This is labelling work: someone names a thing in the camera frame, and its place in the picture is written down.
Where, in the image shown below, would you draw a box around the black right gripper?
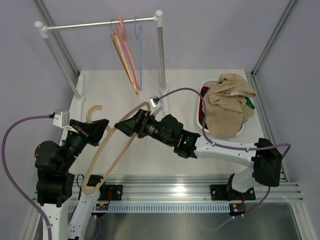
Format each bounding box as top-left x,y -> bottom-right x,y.
115,109 -> 175,147

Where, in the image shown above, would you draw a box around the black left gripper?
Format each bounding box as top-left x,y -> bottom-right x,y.
59,118 -> 109,171

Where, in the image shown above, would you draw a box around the beige wooden hanger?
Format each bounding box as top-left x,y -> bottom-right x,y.
81,100 -> 152,195

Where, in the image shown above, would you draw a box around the beige t shirt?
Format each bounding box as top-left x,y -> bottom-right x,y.
202,73 -> 257,138

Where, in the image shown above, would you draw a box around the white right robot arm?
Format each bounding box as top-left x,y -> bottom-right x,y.
115,109 -> 283,201

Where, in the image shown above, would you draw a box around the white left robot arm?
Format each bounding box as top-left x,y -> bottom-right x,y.
34,116 -> 109,240

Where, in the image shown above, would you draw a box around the orange wooden hanger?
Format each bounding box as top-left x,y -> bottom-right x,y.
110,30 -> 139,95

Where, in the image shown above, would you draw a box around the thick pink plastic hanger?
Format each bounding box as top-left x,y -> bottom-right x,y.
116,14 -> 141,91

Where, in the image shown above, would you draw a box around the dark red cloth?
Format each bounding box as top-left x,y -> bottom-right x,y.
198,86 -> 213,126

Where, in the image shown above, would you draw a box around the white laundry basket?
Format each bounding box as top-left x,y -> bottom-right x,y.
196,79 -> 245,139

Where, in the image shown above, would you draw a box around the silver clothes rack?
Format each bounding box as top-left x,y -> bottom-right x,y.
34,10 -> 170,117

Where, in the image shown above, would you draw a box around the green cloth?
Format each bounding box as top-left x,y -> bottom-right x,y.
198,87 -> 256,125

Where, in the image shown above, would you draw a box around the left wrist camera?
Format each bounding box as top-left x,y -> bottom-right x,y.
52,111 -> 77,133

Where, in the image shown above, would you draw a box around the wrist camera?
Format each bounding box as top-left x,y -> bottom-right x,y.
52,111 -> 77,133
150,96 -> 163,116

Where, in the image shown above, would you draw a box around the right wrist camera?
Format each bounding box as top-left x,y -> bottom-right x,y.
150,96 -> 163,116

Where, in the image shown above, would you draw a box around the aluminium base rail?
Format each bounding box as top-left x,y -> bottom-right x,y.
31,174 -> 305,202

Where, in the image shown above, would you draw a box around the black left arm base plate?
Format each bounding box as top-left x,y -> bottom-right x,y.
98,184 -> 123,201

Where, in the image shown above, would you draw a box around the white slotted cable duct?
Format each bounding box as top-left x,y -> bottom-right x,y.
67,202 -> 232,213

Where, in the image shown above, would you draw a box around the blue wire hanger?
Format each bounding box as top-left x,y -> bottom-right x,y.
133,16 -> 143,91

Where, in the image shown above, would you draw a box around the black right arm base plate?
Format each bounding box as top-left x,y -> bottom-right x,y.
210,184 -> 256,201

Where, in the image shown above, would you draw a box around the aluminium frame post left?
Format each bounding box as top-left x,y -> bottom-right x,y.
33,0 -> 80,77

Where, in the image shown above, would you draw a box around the aluminium frame post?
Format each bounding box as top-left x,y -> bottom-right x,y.
251,0 -> 299,78
33,0 -> 80,77

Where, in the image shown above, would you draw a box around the aluminium frame post right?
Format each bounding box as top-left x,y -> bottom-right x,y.
251,0 -> 299,78

